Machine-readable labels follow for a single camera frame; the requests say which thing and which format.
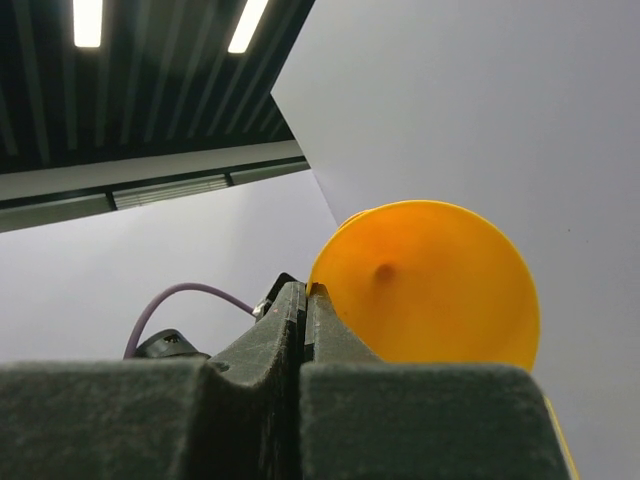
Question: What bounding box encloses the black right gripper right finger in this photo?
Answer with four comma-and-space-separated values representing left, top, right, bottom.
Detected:
299, 284, 573, 479

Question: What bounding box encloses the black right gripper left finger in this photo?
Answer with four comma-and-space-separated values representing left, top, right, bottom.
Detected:
1, 281, 306, 479

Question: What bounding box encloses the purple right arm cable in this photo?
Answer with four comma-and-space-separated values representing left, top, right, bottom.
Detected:
123, 282, 266, 360

